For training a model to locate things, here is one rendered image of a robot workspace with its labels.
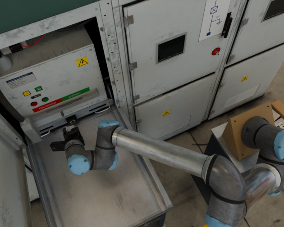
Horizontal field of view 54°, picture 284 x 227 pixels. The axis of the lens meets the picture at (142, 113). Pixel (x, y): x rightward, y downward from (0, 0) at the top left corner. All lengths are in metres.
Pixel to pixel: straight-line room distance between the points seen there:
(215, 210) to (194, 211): 1.36
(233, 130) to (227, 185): 0.69
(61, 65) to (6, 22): 0.38
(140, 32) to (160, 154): 0.58
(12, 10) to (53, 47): 0.36
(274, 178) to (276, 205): 1.07
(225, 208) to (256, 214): 1.49
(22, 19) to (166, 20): 0.63
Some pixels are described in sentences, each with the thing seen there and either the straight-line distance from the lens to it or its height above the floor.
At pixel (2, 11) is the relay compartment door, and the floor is 1.73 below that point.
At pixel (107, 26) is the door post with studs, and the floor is 1.50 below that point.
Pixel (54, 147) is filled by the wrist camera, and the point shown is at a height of 1.09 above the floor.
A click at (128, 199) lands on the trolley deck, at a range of 1.54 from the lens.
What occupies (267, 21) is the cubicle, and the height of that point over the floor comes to 1.14.
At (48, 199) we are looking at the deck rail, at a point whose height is 0.85.
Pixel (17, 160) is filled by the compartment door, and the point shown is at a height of 0.86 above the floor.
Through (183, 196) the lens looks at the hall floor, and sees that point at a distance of 2.42.
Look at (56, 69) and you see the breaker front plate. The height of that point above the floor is 1.32.
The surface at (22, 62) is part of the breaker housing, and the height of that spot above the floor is 1.39.
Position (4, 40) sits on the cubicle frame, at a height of 1.60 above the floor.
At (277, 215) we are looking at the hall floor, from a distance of 2.57.
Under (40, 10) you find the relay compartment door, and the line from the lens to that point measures 1.10.
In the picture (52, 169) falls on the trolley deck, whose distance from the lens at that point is 1.68.
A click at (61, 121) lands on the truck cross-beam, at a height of 0.91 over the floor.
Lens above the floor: 2.34
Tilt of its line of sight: 60 degrees down
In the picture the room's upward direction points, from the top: 4 degrees counter-clockwise
